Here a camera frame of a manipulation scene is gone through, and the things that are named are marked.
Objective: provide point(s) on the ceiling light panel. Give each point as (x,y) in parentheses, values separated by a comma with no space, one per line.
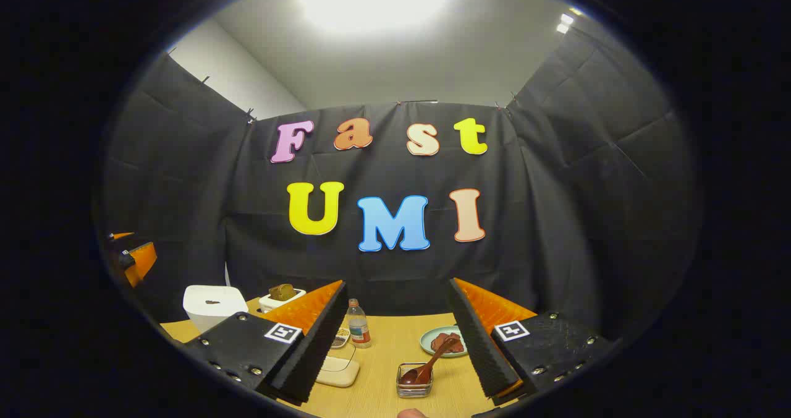
(371,0)

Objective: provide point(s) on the clear plastic bottle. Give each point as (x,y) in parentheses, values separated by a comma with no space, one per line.
(358,328)

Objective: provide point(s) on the brown toast slice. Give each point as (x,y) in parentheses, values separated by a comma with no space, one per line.
(276,293)
(289,291)

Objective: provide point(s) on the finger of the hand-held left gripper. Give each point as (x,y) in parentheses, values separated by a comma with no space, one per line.
(141,262)
(120,236)

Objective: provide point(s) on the wooden spoon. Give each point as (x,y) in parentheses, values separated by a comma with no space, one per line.
(415,375)

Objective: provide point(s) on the black backdrop cloth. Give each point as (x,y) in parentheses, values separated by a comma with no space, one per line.
(185,189)

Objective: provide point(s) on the white divided grain dish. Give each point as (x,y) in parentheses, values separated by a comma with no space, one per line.
(340,337)

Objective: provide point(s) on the clear rice container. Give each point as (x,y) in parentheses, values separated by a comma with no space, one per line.
(338,371)

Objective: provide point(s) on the white rice cooker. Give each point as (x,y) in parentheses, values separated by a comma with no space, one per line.
(213,311)

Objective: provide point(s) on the green plate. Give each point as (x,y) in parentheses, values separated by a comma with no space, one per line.
(428,345)

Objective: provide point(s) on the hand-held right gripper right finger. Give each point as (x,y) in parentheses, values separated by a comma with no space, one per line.
(479,350)

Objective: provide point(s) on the red brown sausage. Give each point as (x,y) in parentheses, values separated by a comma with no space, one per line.
(439,342)
(457,345)

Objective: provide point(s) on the white toaster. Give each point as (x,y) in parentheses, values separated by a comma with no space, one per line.
(272,305)

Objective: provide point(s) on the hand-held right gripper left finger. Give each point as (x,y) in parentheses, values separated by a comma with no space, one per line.
(315,350)

